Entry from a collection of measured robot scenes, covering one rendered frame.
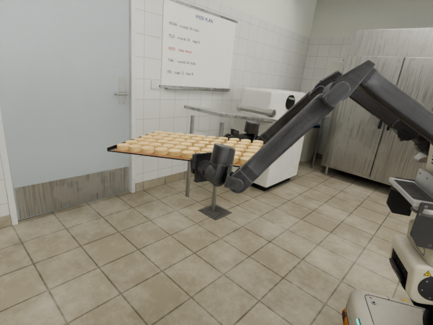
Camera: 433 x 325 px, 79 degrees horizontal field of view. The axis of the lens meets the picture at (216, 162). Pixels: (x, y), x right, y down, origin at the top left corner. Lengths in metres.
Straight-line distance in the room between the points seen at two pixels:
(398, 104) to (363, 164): 3.36
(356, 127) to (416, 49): 1.09
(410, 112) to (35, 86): 2.35
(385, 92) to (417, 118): 0.11
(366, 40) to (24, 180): 4.13
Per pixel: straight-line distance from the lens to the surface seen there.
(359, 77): 0.82
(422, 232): 1.14
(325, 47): 5.37
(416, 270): 1.24
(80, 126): 2.65
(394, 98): 0.86
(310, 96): 1.26
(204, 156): 0.89
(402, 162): 4.10
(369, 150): 4.15
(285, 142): 0.79
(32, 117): 2.53
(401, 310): 1.77
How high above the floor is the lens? 1.30
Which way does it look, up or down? 18 degrees down
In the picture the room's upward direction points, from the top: 6 degrees clockwise
